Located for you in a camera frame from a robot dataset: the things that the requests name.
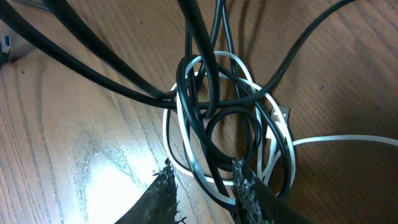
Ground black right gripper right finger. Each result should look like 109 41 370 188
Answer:
232 160 308 224

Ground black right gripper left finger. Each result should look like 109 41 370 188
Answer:
116 160 178 224

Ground white USB cable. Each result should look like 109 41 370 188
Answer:
162 50 398 206

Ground black USB cable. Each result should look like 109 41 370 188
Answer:
0 0 355 209

